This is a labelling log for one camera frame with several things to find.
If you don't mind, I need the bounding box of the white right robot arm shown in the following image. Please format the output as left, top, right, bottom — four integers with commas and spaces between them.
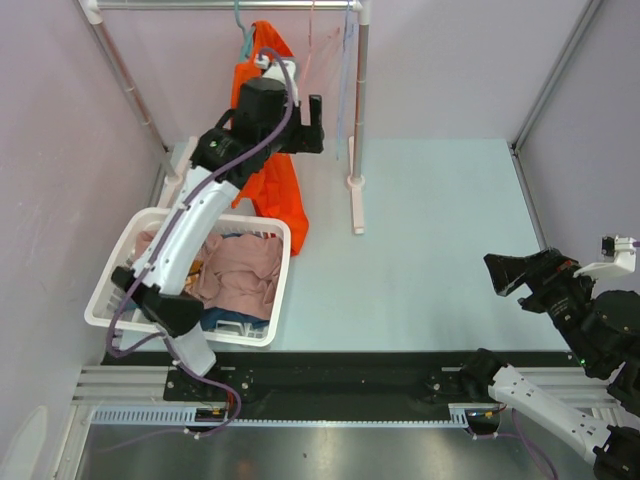
460, 237, 639, 479

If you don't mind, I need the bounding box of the white slotted cable duct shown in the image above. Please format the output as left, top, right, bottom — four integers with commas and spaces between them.
89, 402, 471, 429

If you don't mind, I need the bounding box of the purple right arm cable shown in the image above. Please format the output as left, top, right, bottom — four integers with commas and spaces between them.
509, 239, 640, 480

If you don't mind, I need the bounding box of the pink clothes hanger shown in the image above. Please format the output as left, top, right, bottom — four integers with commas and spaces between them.
298, 1, 341, 92

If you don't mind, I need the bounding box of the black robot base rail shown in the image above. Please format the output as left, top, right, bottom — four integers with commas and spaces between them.
99, 349, 576, 419

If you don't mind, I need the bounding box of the teal clothes hanger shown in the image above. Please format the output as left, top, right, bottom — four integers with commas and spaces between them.
233, 0, 255, 62

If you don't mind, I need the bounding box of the metal clothes rack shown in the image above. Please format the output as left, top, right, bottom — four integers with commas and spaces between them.
76, 1, 372, 235

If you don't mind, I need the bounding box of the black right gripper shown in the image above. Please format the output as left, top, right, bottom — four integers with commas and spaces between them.
481, 243, 604, 370

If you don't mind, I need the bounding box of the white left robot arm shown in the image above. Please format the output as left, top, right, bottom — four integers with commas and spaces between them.
111, 76, 324, 400

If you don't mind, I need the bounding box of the pink printed t shirt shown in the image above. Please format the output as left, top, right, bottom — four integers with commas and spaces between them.
132, 228, 285, 321

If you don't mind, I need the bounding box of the white plastic laundry basket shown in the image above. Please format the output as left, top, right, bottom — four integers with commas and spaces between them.
84, 207, 291, 348

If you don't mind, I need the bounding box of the aluminium corner frame post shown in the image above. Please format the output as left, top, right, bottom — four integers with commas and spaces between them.
510, 0, 606, 155

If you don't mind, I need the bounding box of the orange t shirt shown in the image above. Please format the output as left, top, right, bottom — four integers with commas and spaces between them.
231, 20, 309, 256

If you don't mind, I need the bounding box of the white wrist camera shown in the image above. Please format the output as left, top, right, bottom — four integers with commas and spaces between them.
253, 54, 300, 105
573, 235, 639, 280

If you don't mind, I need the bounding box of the light blue clothes hanger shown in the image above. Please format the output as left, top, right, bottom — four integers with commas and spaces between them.
335, 1, 356, 161

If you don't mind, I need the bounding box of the blue t shirt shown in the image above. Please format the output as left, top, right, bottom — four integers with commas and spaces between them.
199, 230, 281, 331

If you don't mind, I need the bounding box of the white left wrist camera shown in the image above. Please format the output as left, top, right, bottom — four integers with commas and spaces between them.
253, 54, 300, 105

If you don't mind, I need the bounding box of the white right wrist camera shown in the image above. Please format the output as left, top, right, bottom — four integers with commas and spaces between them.
573, 235, 639, 280

